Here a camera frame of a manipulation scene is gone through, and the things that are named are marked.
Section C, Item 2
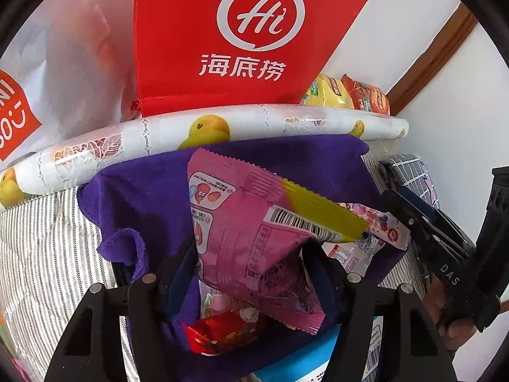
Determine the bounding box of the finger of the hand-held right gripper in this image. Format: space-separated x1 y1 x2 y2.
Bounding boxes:
380 189 478 291
398 186 468 243

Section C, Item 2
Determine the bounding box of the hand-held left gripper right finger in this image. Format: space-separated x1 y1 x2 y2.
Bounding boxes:
300 241 456 382

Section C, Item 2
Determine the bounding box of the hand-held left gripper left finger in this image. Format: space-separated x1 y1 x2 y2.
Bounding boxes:
44 237 199 382

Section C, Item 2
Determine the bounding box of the white berry print snack packet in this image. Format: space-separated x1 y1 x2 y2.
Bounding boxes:
336 202 412 252

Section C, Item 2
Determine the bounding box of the large pink snack packet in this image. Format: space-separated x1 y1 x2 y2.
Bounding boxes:
187 147 370 334

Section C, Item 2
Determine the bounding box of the person's right hand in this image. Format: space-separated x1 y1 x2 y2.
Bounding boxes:
429 279 470 351

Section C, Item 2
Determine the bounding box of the small pink snack packet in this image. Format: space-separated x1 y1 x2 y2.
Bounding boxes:
201 292 231 315

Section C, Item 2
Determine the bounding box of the grey checked cloth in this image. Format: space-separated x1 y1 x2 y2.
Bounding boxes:
378 155 442 211

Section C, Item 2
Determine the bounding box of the red snack packet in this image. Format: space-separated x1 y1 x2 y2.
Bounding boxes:
185 309 261 357

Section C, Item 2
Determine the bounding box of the blue box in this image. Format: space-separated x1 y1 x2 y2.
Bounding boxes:
250 314 384 382

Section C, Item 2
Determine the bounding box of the purple towel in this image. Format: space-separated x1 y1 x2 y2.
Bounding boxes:
77 134 406 382

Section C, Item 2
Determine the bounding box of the orange chip bag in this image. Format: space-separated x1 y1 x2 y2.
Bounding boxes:
341 74 392 116

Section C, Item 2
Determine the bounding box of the yellow chip bag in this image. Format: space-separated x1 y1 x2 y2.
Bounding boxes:
300 74 354 109

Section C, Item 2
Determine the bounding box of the fruit print paper roll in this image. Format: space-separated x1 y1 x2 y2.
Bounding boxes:
0 103 410 212

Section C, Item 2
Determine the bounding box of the red paper bag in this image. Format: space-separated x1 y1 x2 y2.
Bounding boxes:
133 0 382 118

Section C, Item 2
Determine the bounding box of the white plastic bag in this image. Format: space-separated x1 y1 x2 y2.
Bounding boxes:
0 0 140 164

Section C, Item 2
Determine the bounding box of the wooden door frame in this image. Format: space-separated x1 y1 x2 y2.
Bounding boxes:
386 2 478 116

